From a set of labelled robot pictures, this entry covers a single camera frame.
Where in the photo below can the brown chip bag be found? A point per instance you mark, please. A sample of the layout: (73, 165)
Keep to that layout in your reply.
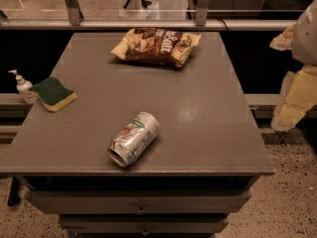
(155, 45)

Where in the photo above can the white fan stand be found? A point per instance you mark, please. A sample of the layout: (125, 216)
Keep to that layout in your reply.
(140, 10)

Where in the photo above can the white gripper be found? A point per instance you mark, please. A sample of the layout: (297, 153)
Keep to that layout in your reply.
(306, 39)

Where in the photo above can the grey top drawer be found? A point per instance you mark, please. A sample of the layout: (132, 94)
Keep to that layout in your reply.
(139, 201)

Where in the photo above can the white pump soap bottle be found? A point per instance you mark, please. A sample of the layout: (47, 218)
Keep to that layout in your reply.
(23, 87)

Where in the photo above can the grey drawer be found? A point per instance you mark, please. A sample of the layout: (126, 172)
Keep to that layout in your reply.
(139, 201)
(153, 224)

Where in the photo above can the silver 7up can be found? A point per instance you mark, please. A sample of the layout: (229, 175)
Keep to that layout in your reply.
(125, 149)

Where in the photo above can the grey lower drawer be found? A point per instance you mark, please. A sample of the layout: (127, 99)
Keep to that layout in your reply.
(153, 224)

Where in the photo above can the green yellow sponge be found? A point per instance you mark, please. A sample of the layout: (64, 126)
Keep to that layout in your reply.
(53, 94)

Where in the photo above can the grey metal railing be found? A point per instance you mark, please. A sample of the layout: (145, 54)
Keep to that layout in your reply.
(185, 14)

